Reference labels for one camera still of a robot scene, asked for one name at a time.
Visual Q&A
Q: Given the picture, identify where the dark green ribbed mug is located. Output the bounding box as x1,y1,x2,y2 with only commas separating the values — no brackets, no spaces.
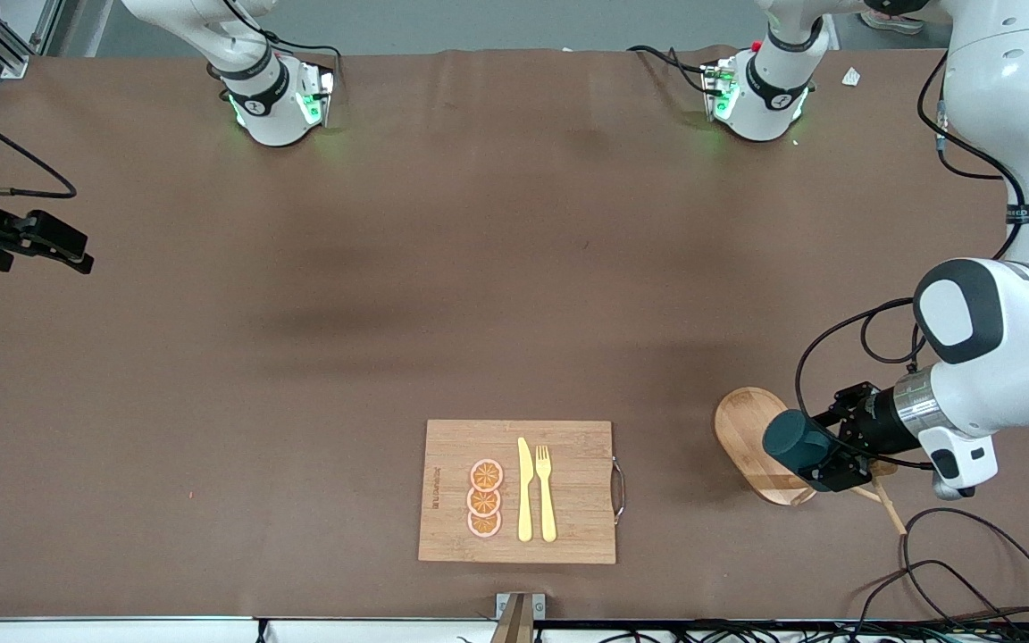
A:
762,409,834,483

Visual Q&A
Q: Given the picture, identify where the wooden mug tree stand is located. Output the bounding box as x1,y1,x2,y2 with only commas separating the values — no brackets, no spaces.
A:
714,386,908,537

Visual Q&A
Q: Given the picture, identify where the yellow toy fork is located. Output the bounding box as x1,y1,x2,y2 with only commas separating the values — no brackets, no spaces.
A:
535,445,558,543

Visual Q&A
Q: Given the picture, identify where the yellow toy knife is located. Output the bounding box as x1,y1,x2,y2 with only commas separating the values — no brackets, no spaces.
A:
517,437,534,543

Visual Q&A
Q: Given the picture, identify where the person shoe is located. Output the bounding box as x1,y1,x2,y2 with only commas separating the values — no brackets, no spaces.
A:
861,7,926,37

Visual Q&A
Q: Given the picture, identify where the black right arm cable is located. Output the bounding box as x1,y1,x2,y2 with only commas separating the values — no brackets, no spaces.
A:
0,89,79,200

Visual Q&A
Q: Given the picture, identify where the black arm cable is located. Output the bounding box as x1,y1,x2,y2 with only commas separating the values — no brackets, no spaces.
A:
0,89,79,200
796,54,1029,471

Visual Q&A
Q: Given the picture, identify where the black looped table cable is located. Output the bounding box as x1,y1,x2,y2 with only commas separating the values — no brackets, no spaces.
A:
854,560,1025,640
903,507,1029,628

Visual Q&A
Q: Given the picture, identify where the aluminium frame profile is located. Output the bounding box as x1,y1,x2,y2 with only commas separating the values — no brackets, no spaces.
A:
0,0,65,79

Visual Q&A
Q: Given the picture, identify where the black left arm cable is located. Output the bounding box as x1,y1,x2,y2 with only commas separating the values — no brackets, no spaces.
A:
796,54,1029,471

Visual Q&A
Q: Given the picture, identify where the black right base cable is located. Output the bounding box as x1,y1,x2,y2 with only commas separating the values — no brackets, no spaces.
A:
260,29,343,69

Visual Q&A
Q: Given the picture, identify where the black base cable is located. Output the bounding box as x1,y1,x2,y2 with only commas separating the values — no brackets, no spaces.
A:
628,45,713,96
260,29,343,69

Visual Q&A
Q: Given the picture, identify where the metal table edge bracket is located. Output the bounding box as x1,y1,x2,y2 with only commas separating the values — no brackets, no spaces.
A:
495,592,547,643

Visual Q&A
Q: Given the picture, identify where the white table edge rail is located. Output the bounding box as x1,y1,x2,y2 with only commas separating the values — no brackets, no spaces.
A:
0,616,1029,643

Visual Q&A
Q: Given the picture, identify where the black left base cable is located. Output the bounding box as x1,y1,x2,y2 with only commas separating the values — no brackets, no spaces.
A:
628,45,713,96

